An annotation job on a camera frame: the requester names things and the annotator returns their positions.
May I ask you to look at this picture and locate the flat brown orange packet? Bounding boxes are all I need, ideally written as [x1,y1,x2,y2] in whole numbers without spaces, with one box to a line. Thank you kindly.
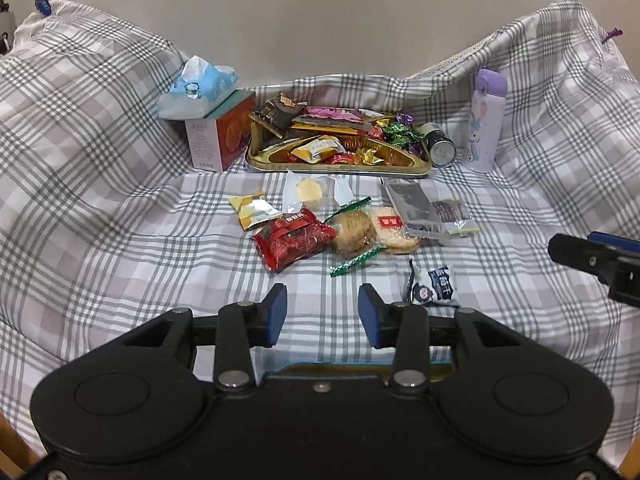
[292,117,377,139]

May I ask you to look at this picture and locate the wooden bar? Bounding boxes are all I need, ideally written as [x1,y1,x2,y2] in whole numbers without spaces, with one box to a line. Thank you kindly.
[612,430,640,480]
[0,410,42,478]

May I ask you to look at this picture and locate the pink cardboard box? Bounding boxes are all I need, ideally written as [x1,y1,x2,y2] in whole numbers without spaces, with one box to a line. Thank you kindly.
[184,88,257,172]

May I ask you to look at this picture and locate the green-edged biscuit packet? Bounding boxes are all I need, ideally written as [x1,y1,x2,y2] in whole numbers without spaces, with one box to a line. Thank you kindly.
[324,197,386,277]

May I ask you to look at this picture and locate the brown chocolate snack packet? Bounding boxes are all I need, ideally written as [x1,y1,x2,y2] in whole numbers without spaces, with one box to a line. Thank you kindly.
[429,199,480,238]

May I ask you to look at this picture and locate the red snack packet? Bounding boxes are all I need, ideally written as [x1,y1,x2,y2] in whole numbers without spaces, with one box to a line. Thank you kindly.
[251,208,339,274]

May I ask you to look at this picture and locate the yellow pastry packet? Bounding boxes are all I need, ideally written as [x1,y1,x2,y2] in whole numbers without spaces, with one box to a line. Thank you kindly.
[291,135,347,164]

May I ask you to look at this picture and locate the dark drink can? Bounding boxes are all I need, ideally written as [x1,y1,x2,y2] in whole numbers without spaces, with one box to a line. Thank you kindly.
[419,122,457,169]

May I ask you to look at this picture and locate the clear packet with yellow cake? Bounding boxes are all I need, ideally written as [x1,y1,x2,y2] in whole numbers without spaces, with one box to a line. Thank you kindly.
[282,169,354,214]

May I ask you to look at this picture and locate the grey checked blanket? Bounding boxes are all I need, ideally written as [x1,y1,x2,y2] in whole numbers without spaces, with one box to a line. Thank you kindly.
[0,0,640,461]

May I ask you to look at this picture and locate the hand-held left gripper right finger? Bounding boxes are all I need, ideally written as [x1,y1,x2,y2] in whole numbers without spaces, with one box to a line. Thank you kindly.
[358,283,532,392]

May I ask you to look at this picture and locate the white blue green snack packet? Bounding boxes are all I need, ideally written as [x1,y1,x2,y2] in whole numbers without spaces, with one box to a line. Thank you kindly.
[405,258,461,309]

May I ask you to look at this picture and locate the pile of foil candies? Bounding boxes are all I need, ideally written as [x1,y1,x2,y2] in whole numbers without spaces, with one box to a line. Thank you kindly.
[369,112,427,166]

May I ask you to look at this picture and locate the round rice cracker packet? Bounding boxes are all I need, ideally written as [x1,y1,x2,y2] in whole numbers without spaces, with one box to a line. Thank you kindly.
[368,205,424,255]

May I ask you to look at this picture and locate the yellow silver snack packet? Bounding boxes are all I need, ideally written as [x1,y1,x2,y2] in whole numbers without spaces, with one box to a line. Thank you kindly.
[228,190,284,231]

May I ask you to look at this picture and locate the dark brown snack packet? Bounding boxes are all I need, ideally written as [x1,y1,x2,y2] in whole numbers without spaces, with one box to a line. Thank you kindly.
[249,92,307,139]

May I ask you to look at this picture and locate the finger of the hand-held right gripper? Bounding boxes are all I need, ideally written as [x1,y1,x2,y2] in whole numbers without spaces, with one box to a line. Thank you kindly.
[587,231,640,256]
[548,233,623,282]

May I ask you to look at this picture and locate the silvery white snack packet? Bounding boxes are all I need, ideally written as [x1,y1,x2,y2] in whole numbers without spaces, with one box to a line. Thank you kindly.
[380,178,446,241]

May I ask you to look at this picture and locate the purple thermos bottle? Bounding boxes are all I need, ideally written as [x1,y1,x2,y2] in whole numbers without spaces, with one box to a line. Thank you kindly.
[464,68,509,175]

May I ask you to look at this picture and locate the pink snack packet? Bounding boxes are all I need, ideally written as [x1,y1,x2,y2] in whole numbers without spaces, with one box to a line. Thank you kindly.
[305,106,374,124]

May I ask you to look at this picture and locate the gold tray with snacks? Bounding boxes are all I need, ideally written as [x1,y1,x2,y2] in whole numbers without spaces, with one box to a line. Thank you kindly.
[245,109,434,180]

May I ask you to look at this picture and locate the blue tissue pack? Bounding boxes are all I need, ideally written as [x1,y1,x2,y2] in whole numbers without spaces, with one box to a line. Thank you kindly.
[158,54,240,121]

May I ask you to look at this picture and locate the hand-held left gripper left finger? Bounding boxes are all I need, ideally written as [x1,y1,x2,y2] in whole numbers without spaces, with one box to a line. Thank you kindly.
[120,283,289,394]

